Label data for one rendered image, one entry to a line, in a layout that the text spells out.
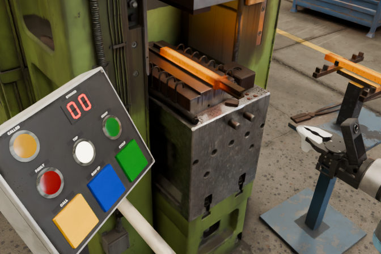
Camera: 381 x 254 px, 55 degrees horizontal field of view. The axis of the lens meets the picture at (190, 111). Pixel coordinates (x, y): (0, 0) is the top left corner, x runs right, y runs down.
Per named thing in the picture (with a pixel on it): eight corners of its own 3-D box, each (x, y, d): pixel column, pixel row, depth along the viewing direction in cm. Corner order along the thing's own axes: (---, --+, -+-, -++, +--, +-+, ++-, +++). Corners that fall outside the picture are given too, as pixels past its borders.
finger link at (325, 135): (293, 140, 104) (321, 157, 98) (297, 123, 101) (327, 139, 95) (300, 136, 106) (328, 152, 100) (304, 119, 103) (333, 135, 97)
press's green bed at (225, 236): (242, 245, 185) (254, 179, 159) (186, 290, 165) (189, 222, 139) (175, 184, 220) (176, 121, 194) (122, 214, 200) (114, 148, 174)
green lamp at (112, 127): (125, 134, 86) (123, 119, 83) (107, 142, 83) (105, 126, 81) (118, 127, 88) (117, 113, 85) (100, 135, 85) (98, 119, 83)
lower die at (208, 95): (232, 97, 130) (234, 76, 126) (189, 116, 119) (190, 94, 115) (163, 56, 157) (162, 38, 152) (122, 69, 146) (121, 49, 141)
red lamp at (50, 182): (67, 190, 70) (63, 173, 68) (43, 201, 68) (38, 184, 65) (60, 181, 72) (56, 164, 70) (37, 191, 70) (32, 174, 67)
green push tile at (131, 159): (148, 163, 91) (134, 138, 88) (132, 182, 85) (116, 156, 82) (143, 164, 92) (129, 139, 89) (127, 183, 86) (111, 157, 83)
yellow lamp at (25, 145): (43, 154, 68) (38, 135, 65) (17, 164, 65) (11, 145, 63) (37, 145, 70) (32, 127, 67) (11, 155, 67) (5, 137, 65)
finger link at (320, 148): (301, 143, 96) (330, 160, 91) (303, 138, 95) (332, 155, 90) (312, 136, 99) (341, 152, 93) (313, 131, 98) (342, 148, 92)
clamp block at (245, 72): (254, 87, 137) (257, 72, 133) (238, 94, 132) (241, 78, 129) (232, 75, 144) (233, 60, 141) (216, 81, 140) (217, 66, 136)
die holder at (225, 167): (255, 179, 159) (271, 92, 134) (189, 223, 138) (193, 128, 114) (176, 121, 194) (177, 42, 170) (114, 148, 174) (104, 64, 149)
